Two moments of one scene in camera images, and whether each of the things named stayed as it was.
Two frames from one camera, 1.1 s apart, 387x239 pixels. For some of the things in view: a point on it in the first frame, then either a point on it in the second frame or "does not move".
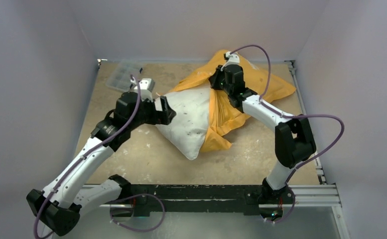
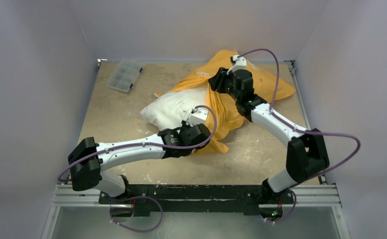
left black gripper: [168, 113] -> [184, 126]
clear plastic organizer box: [119, 78] does not move
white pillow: [188, 130] does not move
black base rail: [232, 199] does not move
